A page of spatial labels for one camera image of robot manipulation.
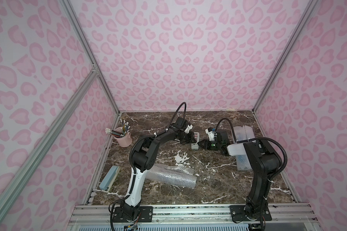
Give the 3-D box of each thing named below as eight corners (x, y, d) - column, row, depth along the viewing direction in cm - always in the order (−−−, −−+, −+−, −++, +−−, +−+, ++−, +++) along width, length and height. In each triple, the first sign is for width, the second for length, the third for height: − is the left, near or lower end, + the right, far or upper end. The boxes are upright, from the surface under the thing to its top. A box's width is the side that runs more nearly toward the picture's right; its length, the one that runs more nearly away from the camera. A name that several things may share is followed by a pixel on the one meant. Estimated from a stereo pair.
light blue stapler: (102, 190, 83) (97, 187, 78) (115, 168, 92) (111, 164, 87) (108, 192, 82) (104, 189, 78) (120, 169, 91) (117, 165, 86)
